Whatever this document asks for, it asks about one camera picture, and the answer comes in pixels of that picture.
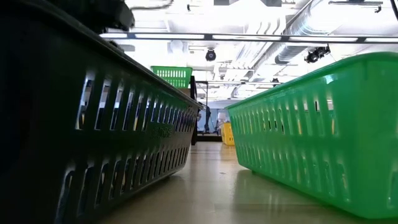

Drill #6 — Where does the green plastic slotted basket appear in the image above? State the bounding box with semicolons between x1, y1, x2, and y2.
150;65;193;90
225;51;398;220

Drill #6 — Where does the yellow plastic slotted basket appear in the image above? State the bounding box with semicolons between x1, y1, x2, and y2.
221;122;236;147

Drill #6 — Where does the black plastic slotted basket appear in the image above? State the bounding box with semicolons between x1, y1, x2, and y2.
0;0;206;224

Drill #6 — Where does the overhead light bar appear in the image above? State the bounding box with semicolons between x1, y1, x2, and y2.
99;32;398;44

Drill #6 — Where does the wooden shelf with black post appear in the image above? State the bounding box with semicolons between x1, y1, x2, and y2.
177;75;199;146

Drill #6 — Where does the black aluminium table frame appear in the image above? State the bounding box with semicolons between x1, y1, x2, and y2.
197;133;223;142

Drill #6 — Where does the black background rig frame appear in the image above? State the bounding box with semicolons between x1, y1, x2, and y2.
195;80;210;108

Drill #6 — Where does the black round overhead camera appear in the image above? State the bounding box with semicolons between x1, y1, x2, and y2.
205;48;218;62

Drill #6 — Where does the silver ventilation duct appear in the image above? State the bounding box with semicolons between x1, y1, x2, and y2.
253;0;354;74

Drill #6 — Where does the black ceiling camera rig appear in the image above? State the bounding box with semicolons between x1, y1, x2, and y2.
304;45;331;65

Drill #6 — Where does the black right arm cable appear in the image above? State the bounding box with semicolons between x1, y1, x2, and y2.
389;0;398;22

